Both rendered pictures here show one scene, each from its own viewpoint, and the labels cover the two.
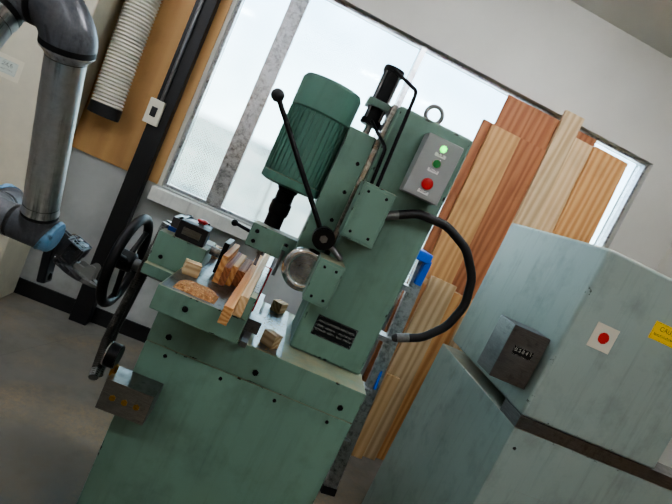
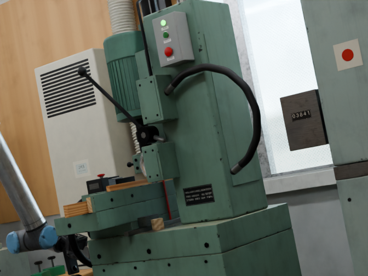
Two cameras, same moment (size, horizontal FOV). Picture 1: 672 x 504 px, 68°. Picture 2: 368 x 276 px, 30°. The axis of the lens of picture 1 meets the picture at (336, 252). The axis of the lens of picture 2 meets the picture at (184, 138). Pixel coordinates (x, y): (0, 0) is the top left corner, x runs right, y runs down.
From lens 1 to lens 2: 1.70 m
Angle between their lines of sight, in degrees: 45
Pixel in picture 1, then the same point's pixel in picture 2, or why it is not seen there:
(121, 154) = not seen: hidden behind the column
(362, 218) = (147, 104)
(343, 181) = not seen: hidden behind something
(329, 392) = (194, 237)
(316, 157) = (129, 87)
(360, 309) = (202, 166)
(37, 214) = (29, 225)
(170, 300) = (62, 225)
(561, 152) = not seen: outside the picture
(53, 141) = (7, 179)
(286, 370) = (163, 237)
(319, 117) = (114, 63)
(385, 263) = (196, 122)
